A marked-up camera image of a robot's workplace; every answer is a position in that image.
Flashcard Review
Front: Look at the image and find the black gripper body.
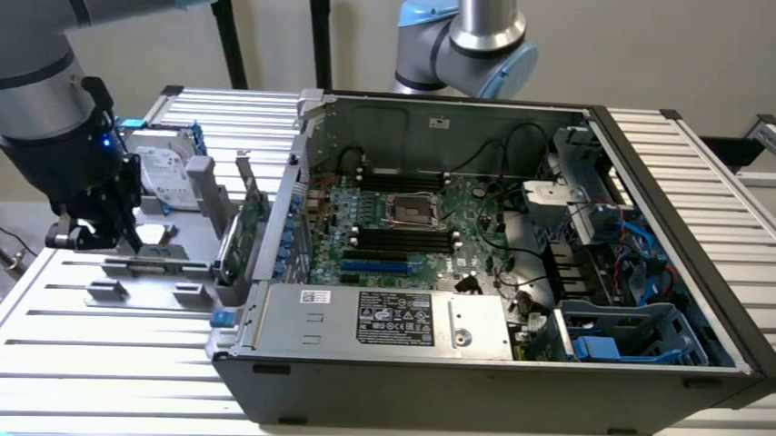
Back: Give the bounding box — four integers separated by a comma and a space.
0, 115, 145, 218

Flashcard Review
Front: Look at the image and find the green RAM stick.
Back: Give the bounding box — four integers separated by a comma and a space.
106, 244, 205, 268

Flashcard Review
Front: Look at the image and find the blue expansion slot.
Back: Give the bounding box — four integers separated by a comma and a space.
341, 259, 409, 270
340, 266, 409, 277

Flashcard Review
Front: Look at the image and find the silver CPU chip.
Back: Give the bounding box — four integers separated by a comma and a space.
135, 223, 178, 247

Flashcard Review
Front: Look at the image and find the silver hard disk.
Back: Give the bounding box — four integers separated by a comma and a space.
129, 130, 203, 213

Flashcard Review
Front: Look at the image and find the grey parts rack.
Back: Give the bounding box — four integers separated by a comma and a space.
86, 155, 270, 311

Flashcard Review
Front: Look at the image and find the green graphics card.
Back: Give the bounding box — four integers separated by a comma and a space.
215, 148, 270, 286

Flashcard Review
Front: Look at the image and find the black stand pole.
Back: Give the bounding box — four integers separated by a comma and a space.
211, 0, 251, 91
309, 0, 336, 92

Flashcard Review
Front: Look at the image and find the silver power supply unit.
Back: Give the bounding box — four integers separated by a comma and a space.
250, 284, 519, 362

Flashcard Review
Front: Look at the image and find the CPU socket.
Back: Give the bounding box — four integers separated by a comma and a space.
378, 192, 456, 228

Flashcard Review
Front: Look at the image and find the green motherboard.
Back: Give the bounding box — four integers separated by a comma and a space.
302, 174, 531, 292

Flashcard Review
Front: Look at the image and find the open black PC case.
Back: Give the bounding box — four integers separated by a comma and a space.
209, 88, 776, 431

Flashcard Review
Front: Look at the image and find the grey metal drive cage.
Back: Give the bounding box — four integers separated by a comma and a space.
549, 125, 639, 244

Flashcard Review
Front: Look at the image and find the grey-blue disk bay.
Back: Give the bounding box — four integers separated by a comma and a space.
553, 298, 712, 365

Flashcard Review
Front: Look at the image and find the black box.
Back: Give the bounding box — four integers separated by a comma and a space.
699, 134, 760, 169

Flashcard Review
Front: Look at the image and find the thin black cable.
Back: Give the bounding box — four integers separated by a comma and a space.
0, 225, 36, 274

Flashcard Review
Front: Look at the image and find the blue disk bracket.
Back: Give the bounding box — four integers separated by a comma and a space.
118, 116, 209, 158

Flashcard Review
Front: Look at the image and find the short black looped cable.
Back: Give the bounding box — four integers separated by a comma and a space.
336, 146, 366, 176

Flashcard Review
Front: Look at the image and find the long black power cable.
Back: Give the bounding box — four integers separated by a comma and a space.
475, 209, 548, 288

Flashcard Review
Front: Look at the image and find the tall black arched cable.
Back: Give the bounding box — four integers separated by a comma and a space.
501, 122, 555, 183

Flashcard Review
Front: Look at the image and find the silver metal bracket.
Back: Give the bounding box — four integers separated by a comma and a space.
521, 180, 591, 215

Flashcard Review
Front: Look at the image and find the blue SATA wire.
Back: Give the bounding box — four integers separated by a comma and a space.
609, 216, 676, 297

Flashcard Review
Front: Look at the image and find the aluminium profile rail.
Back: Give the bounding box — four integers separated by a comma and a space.
735, 114, 776, 154

